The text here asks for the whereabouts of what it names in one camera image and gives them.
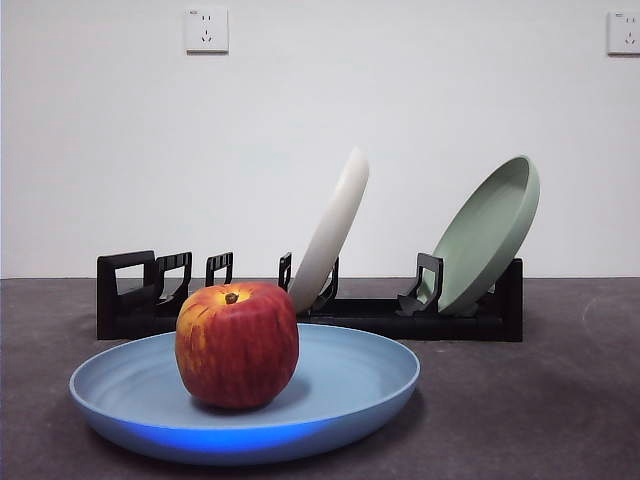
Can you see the blue plate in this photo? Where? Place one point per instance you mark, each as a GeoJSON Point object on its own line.
{"type": "Point", "coordinates": [350, 375]}

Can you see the green plate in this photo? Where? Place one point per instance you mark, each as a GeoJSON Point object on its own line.
{"type": "Point", "coordinates": [480, 250]}

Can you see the white wall socket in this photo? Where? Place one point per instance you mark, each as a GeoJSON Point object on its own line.
{"type": "Point", "coordinates": [207, 30]}
{"type": "Point", "coordinates": [625, 32]}

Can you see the red yellow apple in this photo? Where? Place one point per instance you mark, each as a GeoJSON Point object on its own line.
{"type": "Point", "coordinates": [235, 350]}

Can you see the white plate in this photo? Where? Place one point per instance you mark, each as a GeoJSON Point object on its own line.
{"type": "Point", "coordinates": [340, 215]}

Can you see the black plate rack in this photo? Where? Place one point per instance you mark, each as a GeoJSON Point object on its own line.
{"type": "Point", "coordinates": [450, 327]}

